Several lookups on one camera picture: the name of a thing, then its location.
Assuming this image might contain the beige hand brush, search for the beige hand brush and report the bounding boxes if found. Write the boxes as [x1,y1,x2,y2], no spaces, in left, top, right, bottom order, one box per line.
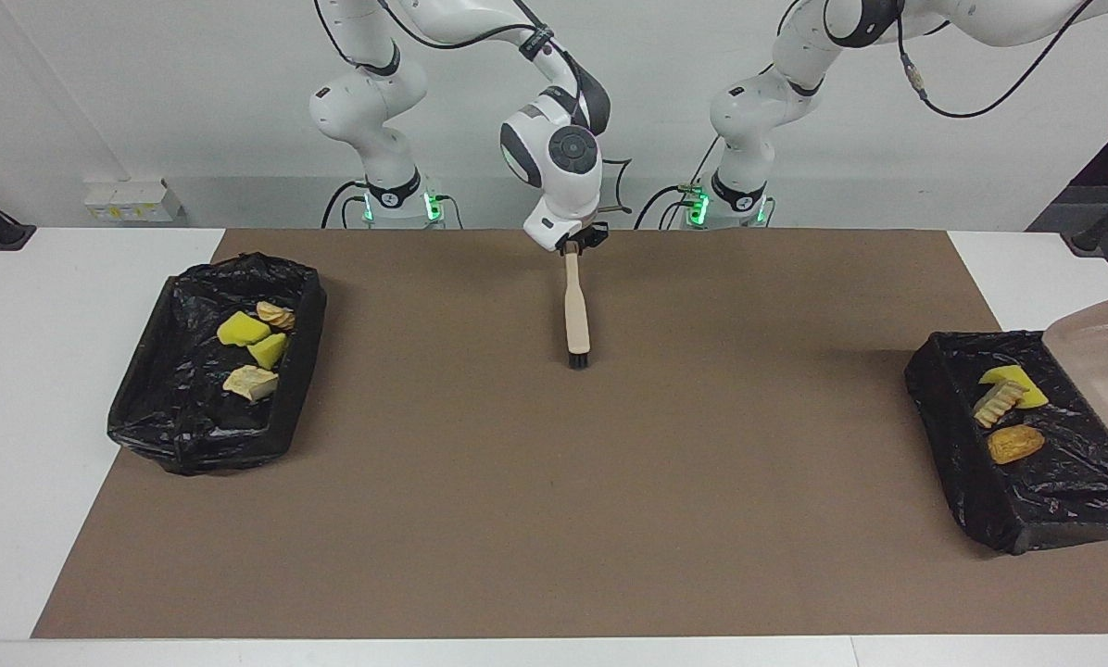
[563,250,592,370]

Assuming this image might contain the black base cable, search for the black base cable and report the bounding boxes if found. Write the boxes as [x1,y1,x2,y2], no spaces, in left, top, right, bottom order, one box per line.
[633,183,703,231]
[321,181,370,230]

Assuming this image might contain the white wall socket box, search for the white wall socket box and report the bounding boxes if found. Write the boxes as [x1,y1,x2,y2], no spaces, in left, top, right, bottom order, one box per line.
[84,178,184,223]

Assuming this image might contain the pale bread chunk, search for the pale bread chunk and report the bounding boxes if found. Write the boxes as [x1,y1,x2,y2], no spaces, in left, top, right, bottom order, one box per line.
[222,365,280,403]

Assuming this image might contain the black bag-covered bin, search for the black bag-covered bin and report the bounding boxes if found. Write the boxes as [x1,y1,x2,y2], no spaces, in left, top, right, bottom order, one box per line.
[904,331,1108,555]

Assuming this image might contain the open black bag-lined bin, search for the open black bag-lined bin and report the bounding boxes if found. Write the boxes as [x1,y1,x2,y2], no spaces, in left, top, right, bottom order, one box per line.
[107,252,328,476]

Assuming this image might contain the brown table mat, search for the brown table mat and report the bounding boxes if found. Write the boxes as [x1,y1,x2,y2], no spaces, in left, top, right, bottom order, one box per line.
[31,229,1108,640]

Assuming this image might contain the notched yellow sponge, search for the notched yellow sponge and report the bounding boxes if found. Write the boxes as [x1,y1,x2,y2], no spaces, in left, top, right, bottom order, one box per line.
[978,365,1051,410]

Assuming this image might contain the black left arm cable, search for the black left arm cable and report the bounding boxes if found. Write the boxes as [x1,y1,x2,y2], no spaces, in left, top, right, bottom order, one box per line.
[895,0,1098,120]

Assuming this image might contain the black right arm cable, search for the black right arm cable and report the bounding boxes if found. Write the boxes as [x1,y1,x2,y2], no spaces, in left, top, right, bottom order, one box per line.
[313,0,635,216]

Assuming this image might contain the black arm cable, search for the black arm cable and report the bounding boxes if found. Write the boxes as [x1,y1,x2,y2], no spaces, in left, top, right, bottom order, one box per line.
[313,0,635,216]
[895,0,1098,120]

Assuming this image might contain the yellow sponge with green side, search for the yellow sponge with green side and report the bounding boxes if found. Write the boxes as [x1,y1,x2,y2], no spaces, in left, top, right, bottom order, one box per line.
[248,332,289,370]

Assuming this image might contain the blocky yellow sponge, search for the blocky yellow sponge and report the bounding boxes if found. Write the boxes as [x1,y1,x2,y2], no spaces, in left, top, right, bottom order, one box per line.
[218,311,272,347]

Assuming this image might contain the brown fried nugget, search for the brown fried nugget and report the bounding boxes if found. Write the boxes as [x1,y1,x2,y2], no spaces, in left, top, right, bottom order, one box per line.
[988,424,1046,465]

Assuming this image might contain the greenish stone-like bread chunk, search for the greenish stone-like bread chunk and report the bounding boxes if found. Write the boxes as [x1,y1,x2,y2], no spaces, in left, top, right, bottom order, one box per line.
[973,380,1029,429]

